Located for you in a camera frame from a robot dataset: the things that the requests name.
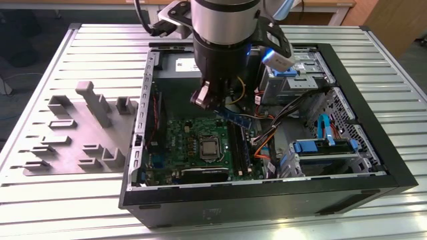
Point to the locking lever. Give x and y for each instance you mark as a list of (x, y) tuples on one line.
[(222, 155)]

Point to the green motherboard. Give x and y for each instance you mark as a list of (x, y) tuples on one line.
[(180, 130)]

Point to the silver disk bay cage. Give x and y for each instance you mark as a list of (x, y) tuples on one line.
[(334, 157)]

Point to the RAM stick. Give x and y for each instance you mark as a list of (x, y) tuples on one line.
[(247, 155), (235, 118)]

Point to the black office chair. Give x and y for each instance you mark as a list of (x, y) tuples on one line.
[(20, 37)]

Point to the black case fan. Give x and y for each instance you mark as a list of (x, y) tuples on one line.
[(158, 130)]

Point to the grey power supply unit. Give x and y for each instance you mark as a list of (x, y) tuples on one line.
[(174, 95)]

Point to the grey parts rack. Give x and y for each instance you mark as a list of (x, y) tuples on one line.
[(87, 140)]

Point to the wooden desk white frame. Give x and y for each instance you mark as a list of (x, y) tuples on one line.
[(340, 15)]

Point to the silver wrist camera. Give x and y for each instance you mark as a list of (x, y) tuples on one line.
[(178, 20), (280, 61)]

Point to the hard disk in blue carrier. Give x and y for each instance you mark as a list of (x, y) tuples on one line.
[(304, 147)]

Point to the silver CPU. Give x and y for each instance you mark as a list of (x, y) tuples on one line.
[(210, 148)]

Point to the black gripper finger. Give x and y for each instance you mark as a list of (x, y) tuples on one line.
[(203, 96), (224, 92)]

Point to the blue drive latch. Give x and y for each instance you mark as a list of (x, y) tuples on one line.
[(287, 73)]

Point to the black PC case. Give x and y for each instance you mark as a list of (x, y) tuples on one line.
[(267, 200)]

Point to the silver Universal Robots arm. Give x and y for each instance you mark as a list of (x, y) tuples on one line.
[(223, 20)]

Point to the silver drive cage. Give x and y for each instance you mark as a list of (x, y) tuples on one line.
[(300, 82)]

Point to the black graphics card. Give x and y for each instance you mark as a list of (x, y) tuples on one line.
[(203, 175)]

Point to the brown wooden cabinet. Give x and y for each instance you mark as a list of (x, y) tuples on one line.
[(394, 20)]

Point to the black RAM slot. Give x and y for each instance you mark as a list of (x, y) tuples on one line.
[(234, 145), (240, 147)]

